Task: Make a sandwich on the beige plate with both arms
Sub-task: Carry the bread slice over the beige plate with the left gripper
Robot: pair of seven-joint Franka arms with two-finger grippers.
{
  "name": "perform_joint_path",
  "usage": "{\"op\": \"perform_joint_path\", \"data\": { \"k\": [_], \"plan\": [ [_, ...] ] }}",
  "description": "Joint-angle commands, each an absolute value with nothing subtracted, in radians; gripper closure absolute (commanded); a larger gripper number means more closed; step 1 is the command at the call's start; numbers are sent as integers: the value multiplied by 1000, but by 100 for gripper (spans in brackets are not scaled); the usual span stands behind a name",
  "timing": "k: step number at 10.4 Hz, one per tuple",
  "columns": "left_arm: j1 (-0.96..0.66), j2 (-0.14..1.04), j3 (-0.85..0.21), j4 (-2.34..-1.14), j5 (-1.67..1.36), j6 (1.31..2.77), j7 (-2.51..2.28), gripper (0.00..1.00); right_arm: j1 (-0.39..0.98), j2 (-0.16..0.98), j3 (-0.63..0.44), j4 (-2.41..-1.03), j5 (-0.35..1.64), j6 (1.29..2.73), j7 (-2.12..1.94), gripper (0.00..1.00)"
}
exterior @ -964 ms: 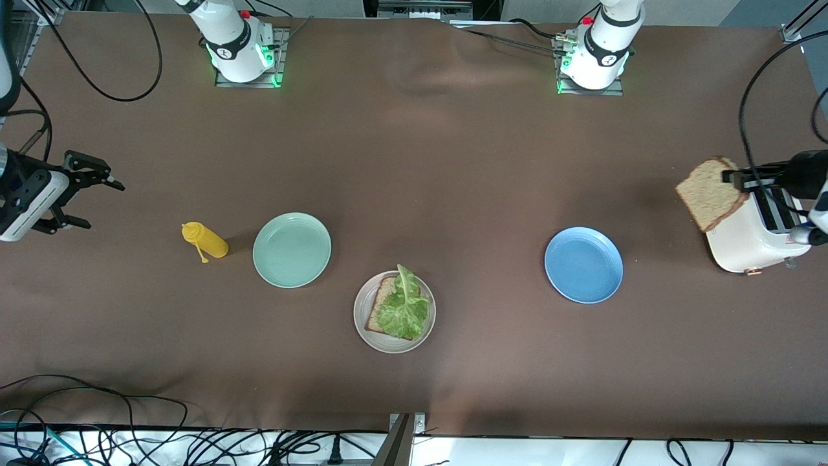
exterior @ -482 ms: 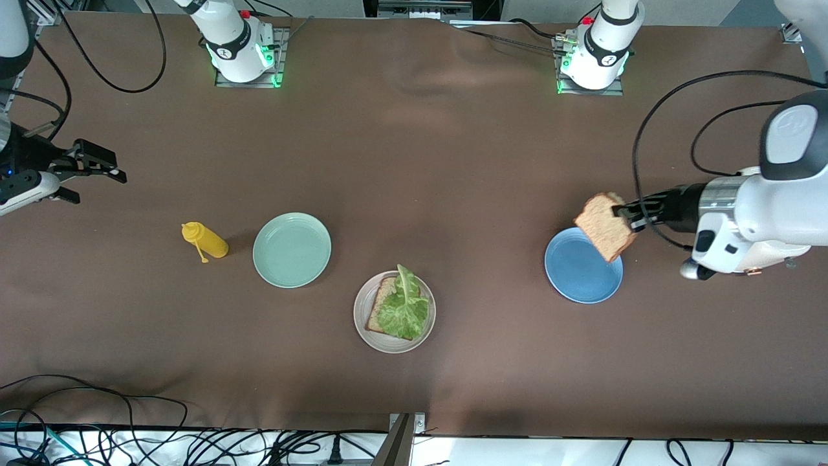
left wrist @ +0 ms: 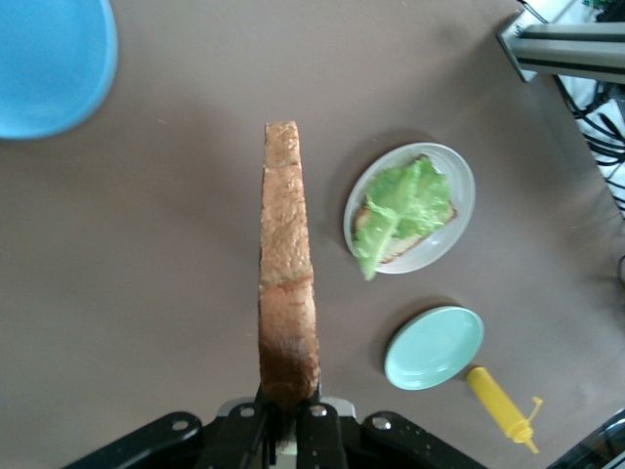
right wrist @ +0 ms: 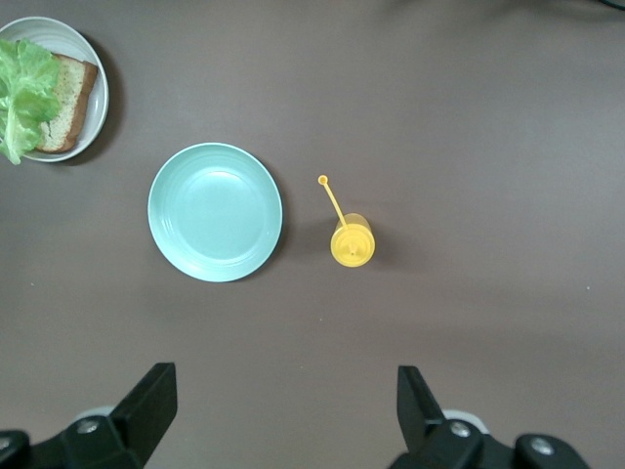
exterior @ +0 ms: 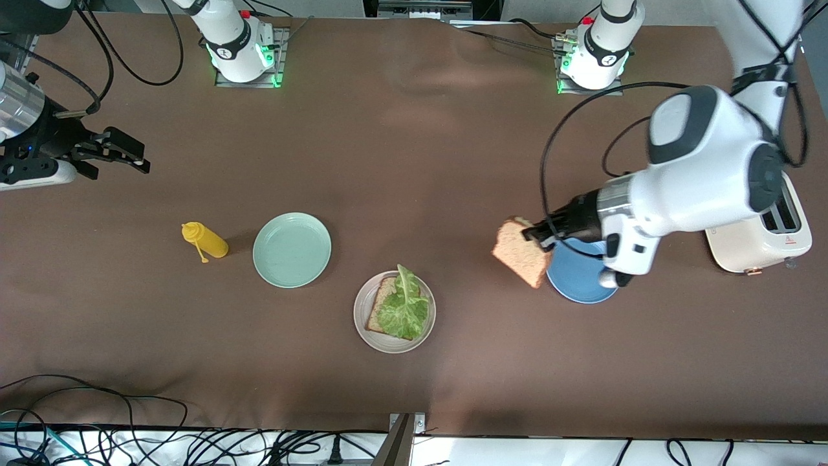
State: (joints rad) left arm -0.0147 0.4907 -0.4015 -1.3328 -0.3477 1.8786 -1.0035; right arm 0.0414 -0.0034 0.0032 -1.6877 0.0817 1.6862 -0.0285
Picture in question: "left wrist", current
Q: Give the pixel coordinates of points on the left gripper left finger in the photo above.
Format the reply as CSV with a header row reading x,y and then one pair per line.
x,y
241,435

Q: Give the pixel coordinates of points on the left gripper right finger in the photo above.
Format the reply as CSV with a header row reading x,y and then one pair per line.
x,y
322,435

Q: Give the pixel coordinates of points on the yellow mustard squeeze bottle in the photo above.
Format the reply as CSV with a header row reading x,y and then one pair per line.
x,y
495,400

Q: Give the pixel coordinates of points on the toasted brown bread slice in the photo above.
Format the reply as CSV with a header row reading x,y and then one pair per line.
x,y
400,246
285,254

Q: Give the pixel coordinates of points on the green lettuce leaf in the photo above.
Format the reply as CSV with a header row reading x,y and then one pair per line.
x,y
410,200

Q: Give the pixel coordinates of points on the mint green round plate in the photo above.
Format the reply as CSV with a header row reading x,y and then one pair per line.
x,y
434,347

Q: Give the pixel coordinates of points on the beige round plate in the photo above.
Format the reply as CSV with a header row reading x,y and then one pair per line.
x,y
454,195

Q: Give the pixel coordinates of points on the blue round plate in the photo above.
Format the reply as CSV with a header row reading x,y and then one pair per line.
x,y
49,63

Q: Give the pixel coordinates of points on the brown table cover sheet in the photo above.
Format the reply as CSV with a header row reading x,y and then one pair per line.
x,y
146,220

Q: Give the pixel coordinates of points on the aluminium frame post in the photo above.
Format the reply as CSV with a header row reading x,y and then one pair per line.
x,y
561,49

